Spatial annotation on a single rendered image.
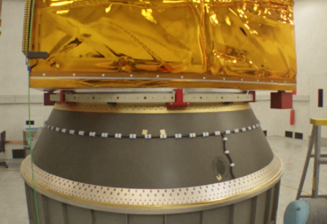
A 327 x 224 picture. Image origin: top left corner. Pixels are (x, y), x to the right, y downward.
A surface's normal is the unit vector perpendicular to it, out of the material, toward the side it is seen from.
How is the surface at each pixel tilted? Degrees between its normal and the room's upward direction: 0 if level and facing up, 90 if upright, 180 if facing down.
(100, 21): 89
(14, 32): 90
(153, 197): 43
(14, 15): 90
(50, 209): 90
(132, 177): 62
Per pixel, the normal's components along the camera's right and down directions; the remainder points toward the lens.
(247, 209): 0.56, 0.02
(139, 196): -0.01, -0.71
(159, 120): 0.07, -0.44
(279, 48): 0.36, 0.05
